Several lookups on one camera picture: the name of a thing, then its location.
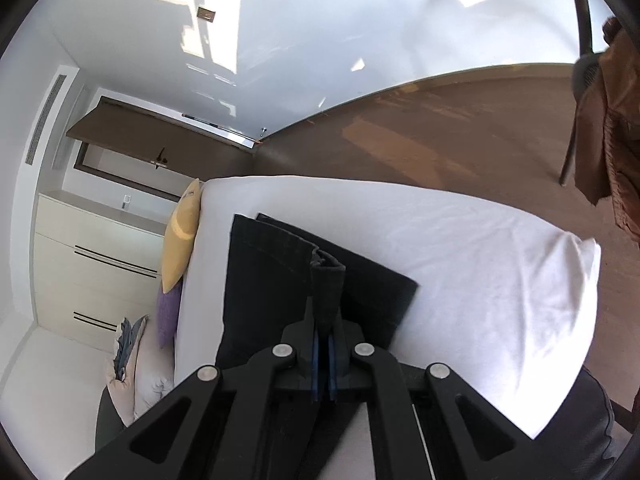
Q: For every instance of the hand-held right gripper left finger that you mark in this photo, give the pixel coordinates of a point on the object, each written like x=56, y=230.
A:
x=315, y=362

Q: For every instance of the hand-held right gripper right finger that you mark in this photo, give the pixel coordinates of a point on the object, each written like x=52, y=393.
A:
x=332, y=365

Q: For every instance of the black denim pants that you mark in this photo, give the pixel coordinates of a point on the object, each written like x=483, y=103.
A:
x=270, y=270

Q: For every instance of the purple pillow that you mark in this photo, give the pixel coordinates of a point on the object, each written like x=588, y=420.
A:
x=167, y=317

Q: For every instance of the folded beige duvet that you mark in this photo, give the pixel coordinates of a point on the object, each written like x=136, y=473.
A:
x=145, y=375

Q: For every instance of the bed with white sheet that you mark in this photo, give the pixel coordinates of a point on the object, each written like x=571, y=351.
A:
x=475, y=260

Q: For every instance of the yellow pillow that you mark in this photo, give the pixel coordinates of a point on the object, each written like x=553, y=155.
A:
x=181, y=240

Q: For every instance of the dark grey upholstered headboard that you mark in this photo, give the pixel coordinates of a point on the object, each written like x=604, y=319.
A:
x=110, y=430

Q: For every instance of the cream wardrobe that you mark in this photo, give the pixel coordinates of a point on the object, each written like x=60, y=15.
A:
x=90, y=270

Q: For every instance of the brown wooden door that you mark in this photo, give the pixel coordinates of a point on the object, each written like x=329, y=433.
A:
x=150, y=127

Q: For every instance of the white air vent grille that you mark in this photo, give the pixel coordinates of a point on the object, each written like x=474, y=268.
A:
x=45, y=120

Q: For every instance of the brown clothing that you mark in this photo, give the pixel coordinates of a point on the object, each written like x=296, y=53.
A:
x=615, y=135

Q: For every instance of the black mesh chair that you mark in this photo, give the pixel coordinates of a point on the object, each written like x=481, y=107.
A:
x=585, y=75

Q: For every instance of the white light switch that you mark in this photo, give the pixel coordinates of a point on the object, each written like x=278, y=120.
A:
x=126, y=203

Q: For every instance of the bronze wall socket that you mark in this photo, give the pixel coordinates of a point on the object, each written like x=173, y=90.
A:
x=206, y=13

